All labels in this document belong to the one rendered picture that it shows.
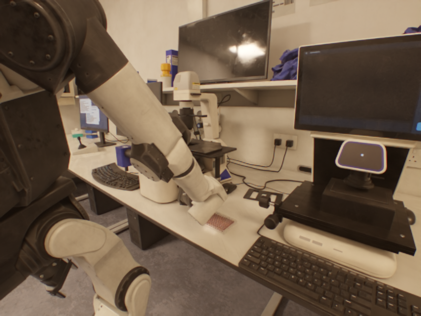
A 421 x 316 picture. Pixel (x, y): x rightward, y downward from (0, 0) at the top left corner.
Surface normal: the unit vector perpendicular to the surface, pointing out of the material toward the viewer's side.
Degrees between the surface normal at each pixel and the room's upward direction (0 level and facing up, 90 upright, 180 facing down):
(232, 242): 0
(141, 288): 90
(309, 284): 5
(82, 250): 90
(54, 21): 95
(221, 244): 0
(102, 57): 90
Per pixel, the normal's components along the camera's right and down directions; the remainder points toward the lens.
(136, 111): 0.47, 0.42
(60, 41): 0.75, 0.55
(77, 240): 0.89, 0.12
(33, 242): 0.71, -0.32
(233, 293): 0.00, -0.96
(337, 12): -0.62, 0.21
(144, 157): 0.14, 0.63
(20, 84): 0.34, 0.92
